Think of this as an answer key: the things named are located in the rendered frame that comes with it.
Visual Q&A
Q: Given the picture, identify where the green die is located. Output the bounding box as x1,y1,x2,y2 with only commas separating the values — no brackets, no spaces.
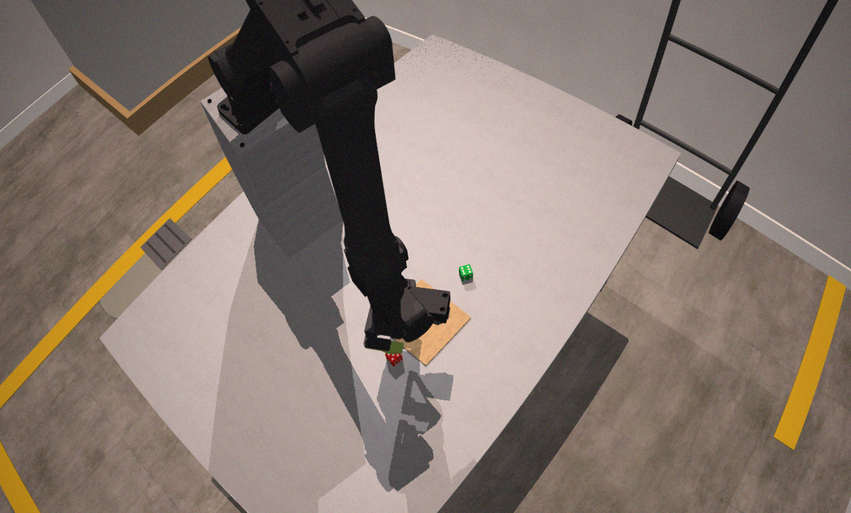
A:
459,264,473,281

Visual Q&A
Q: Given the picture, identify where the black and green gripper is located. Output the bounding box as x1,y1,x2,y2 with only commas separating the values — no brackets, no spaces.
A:
363,301,404,354

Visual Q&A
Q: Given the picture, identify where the red die with white pips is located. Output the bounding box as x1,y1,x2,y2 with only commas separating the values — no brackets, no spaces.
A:
385,353,403,366

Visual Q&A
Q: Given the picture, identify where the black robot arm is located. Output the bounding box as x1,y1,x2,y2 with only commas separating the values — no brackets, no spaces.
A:
208,0,450,342

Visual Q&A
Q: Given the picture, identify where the tan mat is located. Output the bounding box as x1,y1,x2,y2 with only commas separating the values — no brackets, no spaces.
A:
394,279,471,366

